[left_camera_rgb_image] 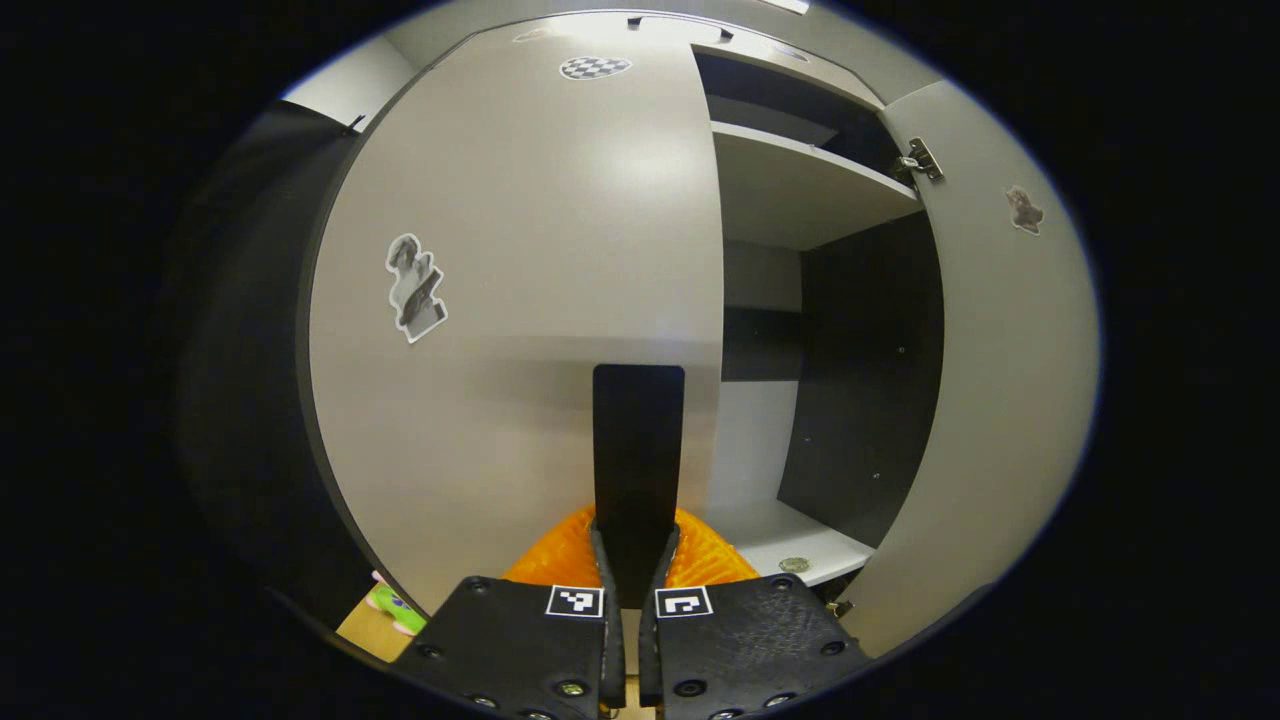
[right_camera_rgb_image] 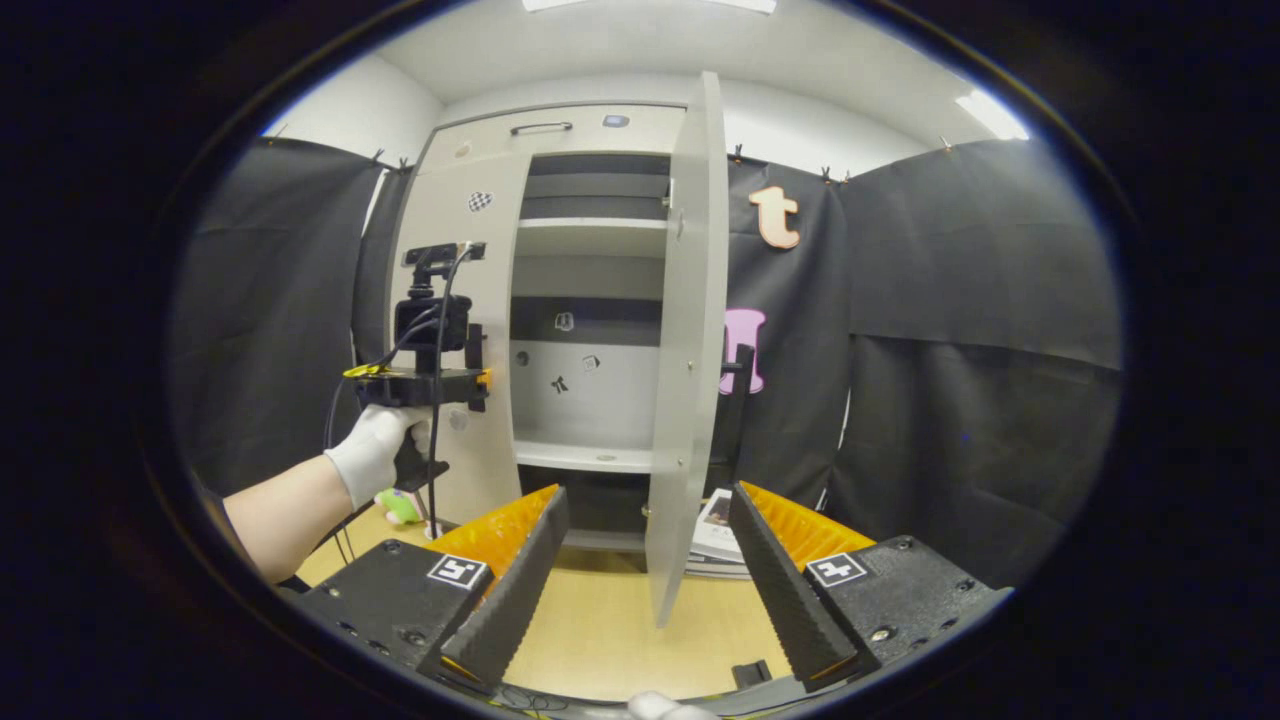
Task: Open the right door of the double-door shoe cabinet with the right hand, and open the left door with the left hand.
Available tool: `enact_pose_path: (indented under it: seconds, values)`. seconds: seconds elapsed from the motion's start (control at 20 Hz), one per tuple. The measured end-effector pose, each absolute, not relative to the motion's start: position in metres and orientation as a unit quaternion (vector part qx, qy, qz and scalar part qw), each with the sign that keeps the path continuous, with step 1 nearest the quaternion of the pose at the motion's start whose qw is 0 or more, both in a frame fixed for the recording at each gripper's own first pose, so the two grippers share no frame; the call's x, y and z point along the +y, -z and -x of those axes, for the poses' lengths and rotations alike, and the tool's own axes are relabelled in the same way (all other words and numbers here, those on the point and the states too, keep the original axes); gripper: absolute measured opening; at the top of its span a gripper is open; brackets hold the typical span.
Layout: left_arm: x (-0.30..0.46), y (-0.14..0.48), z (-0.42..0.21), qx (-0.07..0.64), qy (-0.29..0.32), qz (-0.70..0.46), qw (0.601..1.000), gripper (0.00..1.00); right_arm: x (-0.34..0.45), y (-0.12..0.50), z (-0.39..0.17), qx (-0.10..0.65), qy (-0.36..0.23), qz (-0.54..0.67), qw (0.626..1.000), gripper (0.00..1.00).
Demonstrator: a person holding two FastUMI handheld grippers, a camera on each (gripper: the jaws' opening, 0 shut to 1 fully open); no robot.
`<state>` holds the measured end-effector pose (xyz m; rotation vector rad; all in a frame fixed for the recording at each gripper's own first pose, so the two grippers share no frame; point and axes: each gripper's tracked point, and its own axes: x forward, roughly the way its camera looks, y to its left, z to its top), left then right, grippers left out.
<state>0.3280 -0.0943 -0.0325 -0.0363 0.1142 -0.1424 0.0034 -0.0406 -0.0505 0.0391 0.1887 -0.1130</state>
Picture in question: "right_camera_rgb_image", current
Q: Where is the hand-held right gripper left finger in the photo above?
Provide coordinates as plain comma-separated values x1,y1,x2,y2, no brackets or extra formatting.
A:
290,485,571,693

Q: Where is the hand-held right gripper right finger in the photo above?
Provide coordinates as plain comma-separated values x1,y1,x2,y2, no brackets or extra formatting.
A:
728,480,1013,693

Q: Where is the grey cabinet door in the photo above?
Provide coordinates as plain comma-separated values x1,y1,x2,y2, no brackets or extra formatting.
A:
388,150,533,526
645,70,729,629

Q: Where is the grey double-door shoe cabinet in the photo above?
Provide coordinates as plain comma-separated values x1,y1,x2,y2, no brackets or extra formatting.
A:
385,70,757,629

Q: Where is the white cabinet shelf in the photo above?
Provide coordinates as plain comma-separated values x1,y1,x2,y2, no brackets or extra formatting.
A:
517,218,668,258
515,440,656,473

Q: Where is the grey cabinet drawer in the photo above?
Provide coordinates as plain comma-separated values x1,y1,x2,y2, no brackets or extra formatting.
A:
425,103,689,156

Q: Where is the stack of magazines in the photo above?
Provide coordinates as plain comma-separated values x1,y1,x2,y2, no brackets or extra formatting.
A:
688,488,751,581

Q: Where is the green and pink plush toy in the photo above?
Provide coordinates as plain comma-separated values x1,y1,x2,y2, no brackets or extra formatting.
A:
375,488,426,529

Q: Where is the black backdrop cloth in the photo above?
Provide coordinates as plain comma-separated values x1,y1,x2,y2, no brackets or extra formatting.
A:
165,135,1126,591

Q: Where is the long ceiling light panel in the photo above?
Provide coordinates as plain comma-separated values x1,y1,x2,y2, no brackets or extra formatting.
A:
520,0,778,16

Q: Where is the narrow ceiling light panel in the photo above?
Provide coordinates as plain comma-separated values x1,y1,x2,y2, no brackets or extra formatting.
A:
955,90,1031,141

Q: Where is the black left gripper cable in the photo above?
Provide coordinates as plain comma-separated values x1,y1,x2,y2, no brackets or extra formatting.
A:
322,245,473,561

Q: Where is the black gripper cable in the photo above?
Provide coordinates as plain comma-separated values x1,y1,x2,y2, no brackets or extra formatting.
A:
490,683,571,713
322,245,473,561

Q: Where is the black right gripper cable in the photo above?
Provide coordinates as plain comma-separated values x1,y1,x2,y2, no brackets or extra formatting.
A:
490,683,571,713

